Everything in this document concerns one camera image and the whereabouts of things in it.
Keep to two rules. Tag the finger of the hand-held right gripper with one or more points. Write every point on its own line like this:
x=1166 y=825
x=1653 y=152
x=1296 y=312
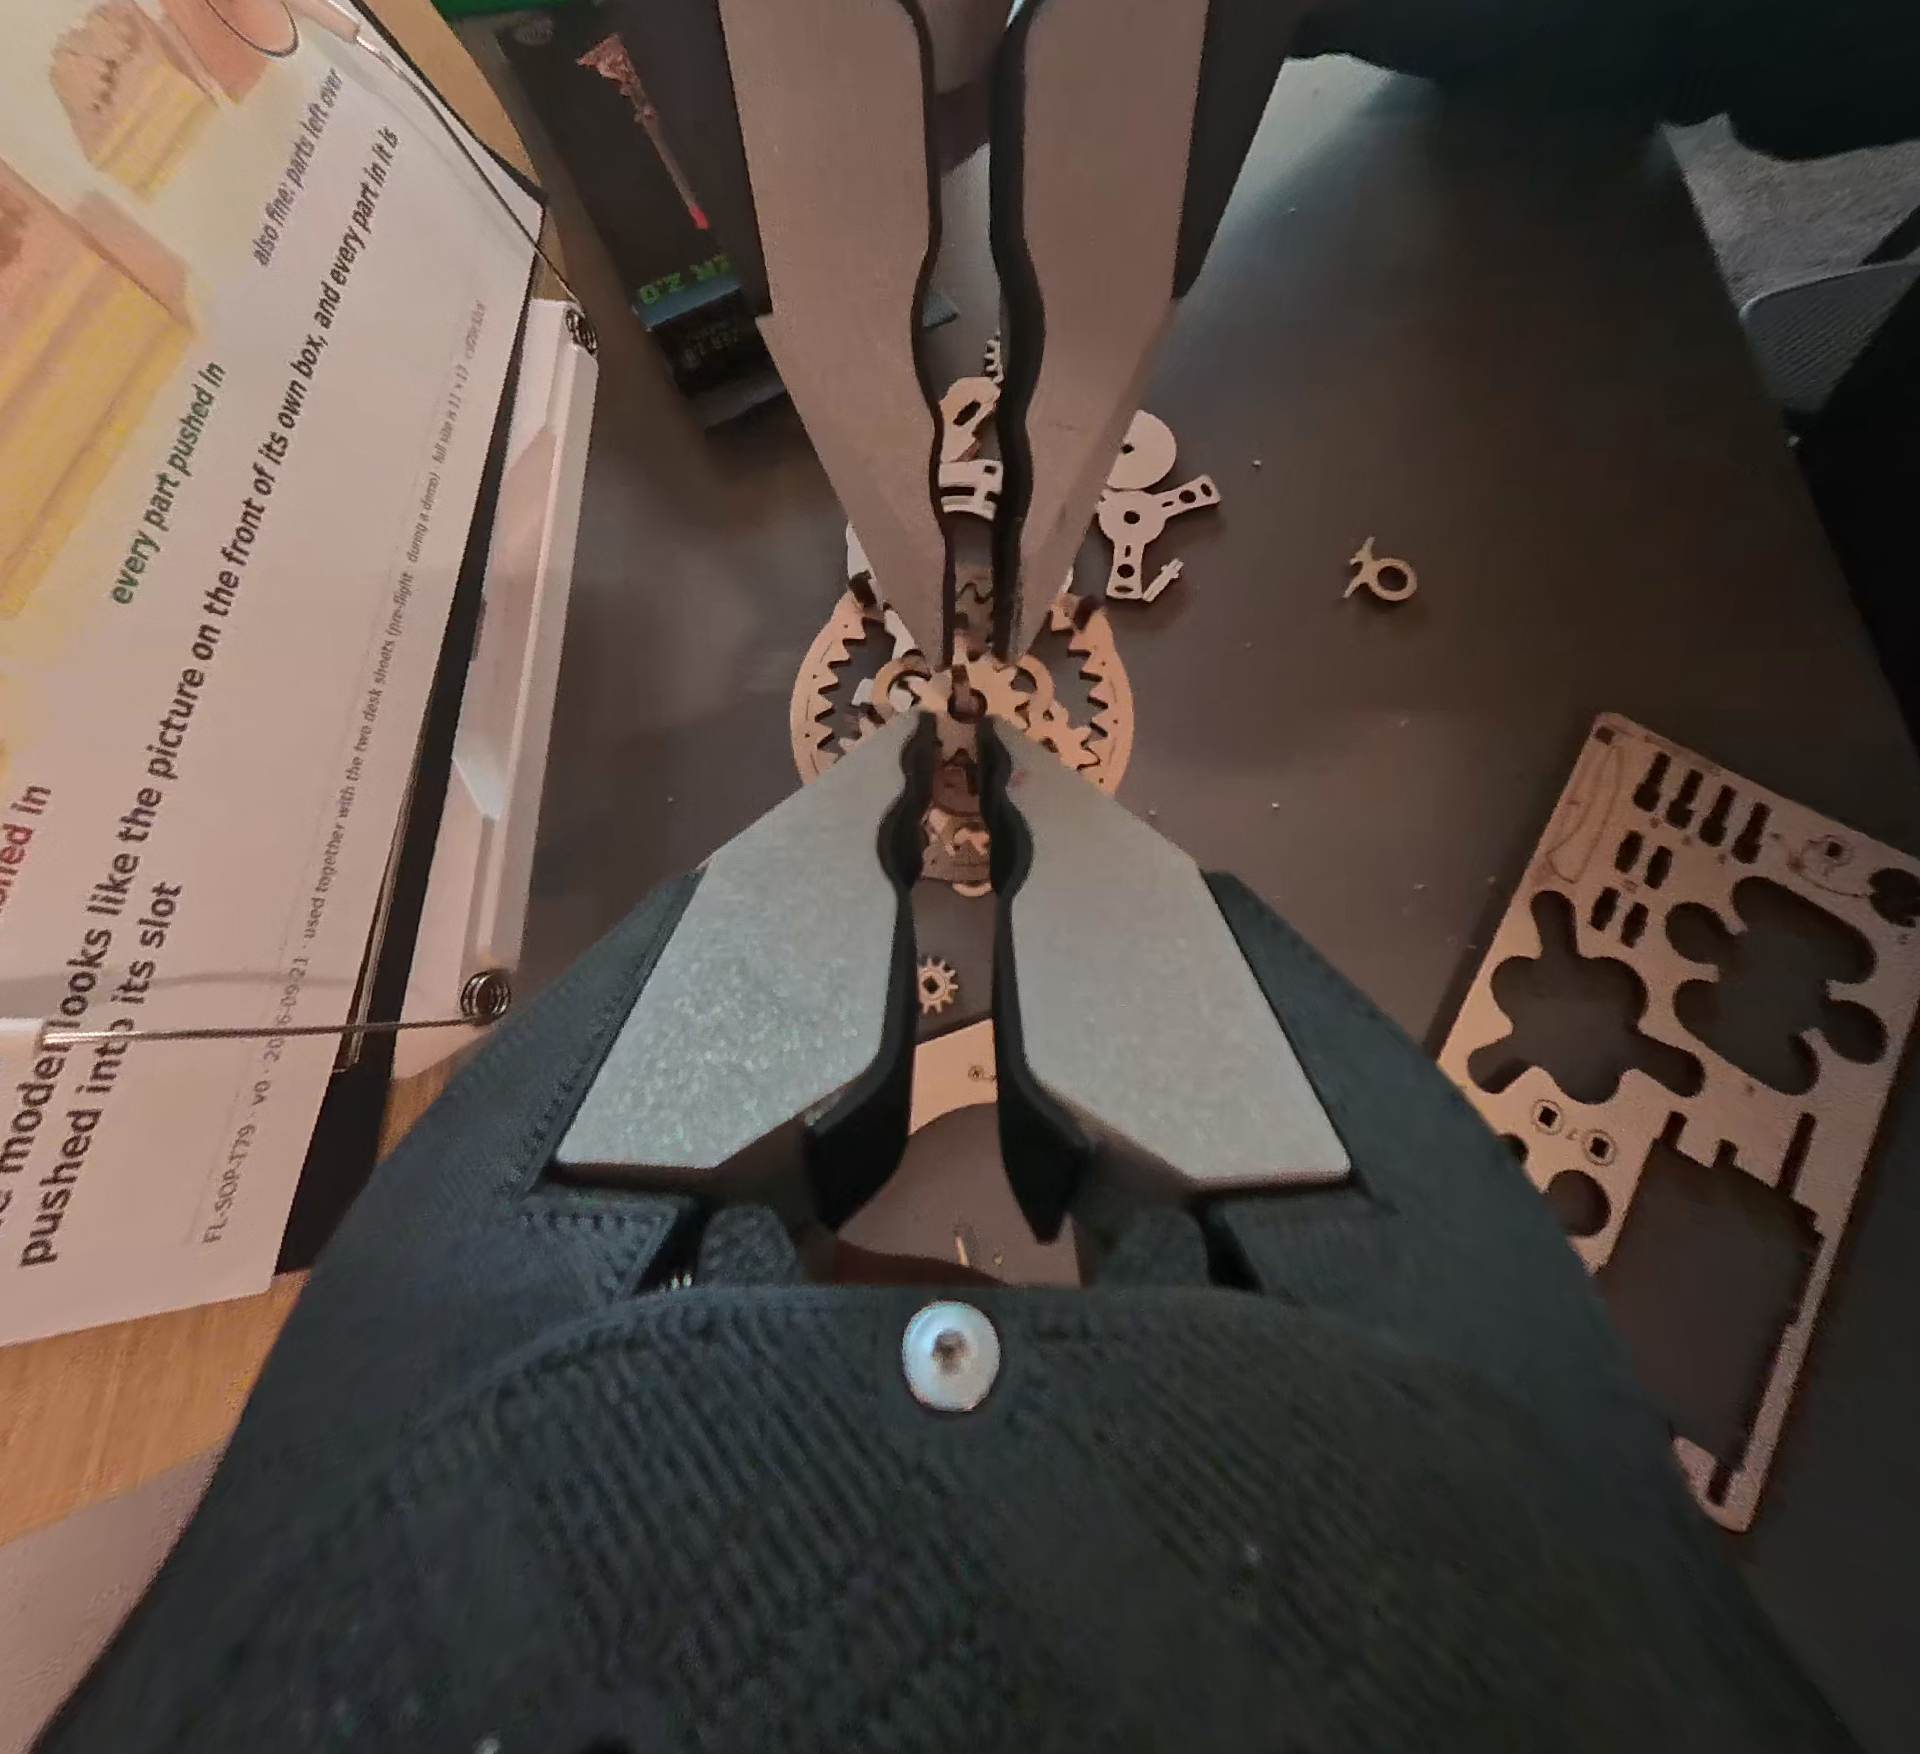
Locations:
x=825 y=210
x=1110 y=210

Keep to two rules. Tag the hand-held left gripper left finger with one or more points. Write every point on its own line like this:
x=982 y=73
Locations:
x=751 y=1019

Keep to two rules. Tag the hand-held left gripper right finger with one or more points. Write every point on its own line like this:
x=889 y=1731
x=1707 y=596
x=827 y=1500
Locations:
x=1171 y=1019

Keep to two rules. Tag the wooden gear model assembly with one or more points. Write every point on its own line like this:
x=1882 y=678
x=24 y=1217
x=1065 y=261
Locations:
x=817 y=718

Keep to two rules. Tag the round wooden frame part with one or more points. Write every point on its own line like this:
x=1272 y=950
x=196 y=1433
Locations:
x=974 y=491

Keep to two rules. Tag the black model kit box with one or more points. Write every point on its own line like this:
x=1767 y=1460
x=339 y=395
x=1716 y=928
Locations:
x=677 y=330

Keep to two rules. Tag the tiny wooden gear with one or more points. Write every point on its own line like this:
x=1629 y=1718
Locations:
x=923 y=974

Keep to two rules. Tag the wooden disc part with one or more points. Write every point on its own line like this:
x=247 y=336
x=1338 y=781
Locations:
x=1148 y=450

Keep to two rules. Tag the wooden lever part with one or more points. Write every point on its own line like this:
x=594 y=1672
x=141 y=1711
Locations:
x=1184 y=503

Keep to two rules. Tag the punched-out wooden part sheet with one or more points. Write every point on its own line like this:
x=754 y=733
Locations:
x=1502 y=1080

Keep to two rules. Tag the small wooden loop part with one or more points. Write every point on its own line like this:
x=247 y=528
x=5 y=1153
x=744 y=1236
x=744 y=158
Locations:
x=1362 y=569

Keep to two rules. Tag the printed task sheet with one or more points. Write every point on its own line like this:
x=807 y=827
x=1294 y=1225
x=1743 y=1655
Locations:
x=225 y=734

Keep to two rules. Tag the grey mesh chair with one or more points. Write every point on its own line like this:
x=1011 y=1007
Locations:
x=1831 y=269

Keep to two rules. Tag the wooden document stand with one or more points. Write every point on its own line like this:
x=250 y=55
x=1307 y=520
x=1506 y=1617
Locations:
x=89 y=1409

